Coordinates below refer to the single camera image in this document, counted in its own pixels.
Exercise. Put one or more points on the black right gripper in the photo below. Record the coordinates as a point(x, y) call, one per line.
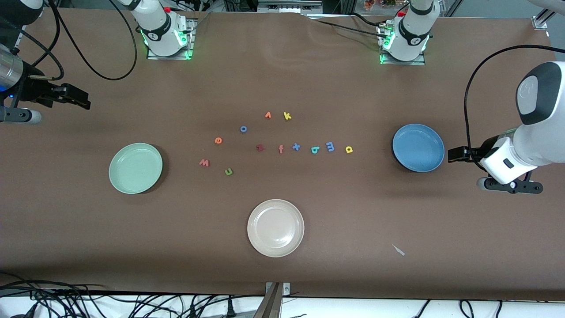
point(36, 90)

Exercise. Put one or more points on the blue letter m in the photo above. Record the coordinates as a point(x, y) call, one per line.
point(330, 147)

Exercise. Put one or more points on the orange decor object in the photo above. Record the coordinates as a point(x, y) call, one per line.
point(379, 3)

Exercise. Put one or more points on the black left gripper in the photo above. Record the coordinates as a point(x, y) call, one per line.
point(477, 153)

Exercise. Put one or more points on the beige plate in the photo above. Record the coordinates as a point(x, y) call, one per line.
point(275, 228)

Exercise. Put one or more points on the aluminium frame strut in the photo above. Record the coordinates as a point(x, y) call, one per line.
point(542, 21)

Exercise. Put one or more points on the black power plug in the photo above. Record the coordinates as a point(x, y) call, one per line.
point(230, 308)

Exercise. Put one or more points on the teal letter b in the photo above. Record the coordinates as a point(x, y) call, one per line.
point(314, 150)

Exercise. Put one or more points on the blue plate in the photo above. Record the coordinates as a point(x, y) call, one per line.
point(418, 147)

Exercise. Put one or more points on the pink letter w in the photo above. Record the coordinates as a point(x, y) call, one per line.
point(204, 163)

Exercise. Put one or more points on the green plate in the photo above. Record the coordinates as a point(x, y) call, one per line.
point(135, 168)

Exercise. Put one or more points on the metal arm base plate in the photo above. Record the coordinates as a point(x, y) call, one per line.
point(154, 55)
point(397, 63)

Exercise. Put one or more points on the grey metal box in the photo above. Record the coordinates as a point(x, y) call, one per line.
point(289, 5)

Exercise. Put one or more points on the small white paper scrap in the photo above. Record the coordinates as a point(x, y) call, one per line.
point(399, 251)

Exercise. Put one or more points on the aluminium profile post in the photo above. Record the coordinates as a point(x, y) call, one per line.
point(274, 302)

